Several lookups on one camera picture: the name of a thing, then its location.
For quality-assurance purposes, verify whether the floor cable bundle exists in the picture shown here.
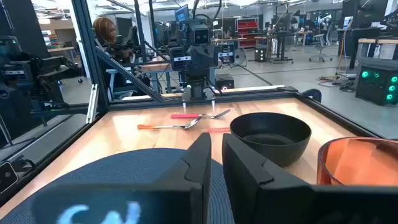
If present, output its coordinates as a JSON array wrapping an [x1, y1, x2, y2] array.
[[316, 73, 357, 93]]

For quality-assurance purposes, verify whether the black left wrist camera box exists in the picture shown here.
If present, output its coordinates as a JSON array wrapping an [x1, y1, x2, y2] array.
[[188, 24, 211, 46]]

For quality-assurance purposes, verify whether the black standing desk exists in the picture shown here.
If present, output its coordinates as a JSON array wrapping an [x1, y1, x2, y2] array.
[[254, 30, 295, 63]]

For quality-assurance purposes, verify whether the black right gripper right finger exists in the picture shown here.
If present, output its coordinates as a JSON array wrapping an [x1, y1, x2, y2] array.
[[222, 133, 398, 224]]

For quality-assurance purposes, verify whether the round dark blue woven placemat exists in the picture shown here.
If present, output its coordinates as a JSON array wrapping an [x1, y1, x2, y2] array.
[[0, 147, 236, 224]]

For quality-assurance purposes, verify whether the black box with small lights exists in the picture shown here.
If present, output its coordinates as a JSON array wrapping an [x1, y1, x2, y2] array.
[[254, 44, 268, 62]]

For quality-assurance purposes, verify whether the black aluminium table frame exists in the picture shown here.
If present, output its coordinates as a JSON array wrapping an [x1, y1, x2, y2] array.
[[0, 0, 383, 206]]

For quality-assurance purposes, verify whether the silver angle bracket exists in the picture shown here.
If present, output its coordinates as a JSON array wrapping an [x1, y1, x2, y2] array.
[[86, 83, 100, 124]]

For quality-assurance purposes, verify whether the person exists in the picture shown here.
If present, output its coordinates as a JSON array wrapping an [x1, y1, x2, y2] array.
[[92, 17, 135, 90]]

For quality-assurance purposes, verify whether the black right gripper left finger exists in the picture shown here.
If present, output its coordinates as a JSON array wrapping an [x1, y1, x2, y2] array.
[[30, 133, 213, 224]]

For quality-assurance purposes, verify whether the red storage rack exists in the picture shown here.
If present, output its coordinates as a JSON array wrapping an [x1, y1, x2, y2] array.
[[235, 17, 259, 49]]

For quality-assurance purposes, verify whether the black bowl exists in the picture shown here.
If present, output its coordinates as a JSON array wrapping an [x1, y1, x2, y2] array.
[[229, 111, 312, 167]]

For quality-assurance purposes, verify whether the black table-level camera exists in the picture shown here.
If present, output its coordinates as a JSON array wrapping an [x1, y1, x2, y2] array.
[[0, 161, 19, 194]]

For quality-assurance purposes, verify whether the orange handled metal spoon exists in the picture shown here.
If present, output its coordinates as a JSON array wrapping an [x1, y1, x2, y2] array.
[[137, 116, 203, 131]]

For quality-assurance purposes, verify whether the grey office chair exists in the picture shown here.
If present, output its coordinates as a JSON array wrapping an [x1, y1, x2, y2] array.
[[308, 32, 333, 63]]

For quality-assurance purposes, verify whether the dark blue chair back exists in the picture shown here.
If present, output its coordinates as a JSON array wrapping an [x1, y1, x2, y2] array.
[[300, 88, 323, 103]]

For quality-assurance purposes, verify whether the wooden top desk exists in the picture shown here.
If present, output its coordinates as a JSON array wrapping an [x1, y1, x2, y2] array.
[[357, 37, 398, 60]]

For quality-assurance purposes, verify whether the orange translucent cup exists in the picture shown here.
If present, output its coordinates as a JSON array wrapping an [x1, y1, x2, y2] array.
[[316, 136, 398, 187]]

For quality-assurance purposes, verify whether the black box with white label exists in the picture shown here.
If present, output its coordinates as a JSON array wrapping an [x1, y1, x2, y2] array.
[[217, 43, 236, 65], [169, 46, 192, 72]]

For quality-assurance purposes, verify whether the pink handled utensil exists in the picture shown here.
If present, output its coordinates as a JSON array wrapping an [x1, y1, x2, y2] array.
[[201, 127, 231, 134]]

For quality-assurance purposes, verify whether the small blue lit monitor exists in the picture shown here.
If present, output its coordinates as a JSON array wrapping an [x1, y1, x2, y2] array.
[[174, 4, 190, 23]]

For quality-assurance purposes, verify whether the black computer with green lights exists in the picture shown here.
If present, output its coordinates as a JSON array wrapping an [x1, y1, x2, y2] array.
[[355, 57, 398, 106]]

